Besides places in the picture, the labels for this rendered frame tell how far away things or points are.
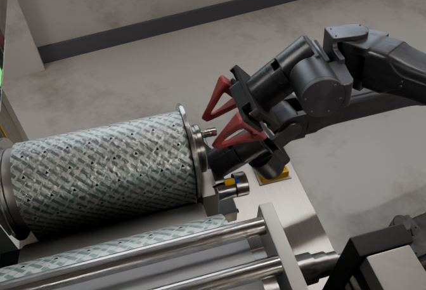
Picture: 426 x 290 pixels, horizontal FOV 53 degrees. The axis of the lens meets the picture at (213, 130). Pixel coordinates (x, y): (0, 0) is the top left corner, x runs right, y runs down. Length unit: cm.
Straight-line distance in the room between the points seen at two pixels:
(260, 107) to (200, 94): 192
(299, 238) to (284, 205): 8
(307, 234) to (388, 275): 63
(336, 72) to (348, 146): 180
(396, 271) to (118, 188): 37
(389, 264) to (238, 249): 12
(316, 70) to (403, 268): 27
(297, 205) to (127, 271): 71
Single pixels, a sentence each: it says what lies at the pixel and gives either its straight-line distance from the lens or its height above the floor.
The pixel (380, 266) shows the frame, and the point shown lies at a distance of 37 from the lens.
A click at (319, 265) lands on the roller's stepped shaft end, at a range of 46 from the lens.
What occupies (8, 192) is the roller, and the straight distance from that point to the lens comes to 62.
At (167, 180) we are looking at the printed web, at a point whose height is 127.
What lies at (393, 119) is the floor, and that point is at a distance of 259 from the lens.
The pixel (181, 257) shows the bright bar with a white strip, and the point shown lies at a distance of 36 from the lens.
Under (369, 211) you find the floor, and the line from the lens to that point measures 216.
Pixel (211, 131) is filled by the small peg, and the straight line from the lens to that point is 66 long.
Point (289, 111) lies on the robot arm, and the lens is 76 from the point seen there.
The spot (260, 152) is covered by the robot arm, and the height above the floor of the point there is 116.
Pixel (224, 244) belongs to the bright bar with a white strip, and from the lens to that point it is 35.
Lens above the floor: 176
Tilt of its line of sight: 49 degrees down
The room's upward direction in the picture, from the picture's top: straight up
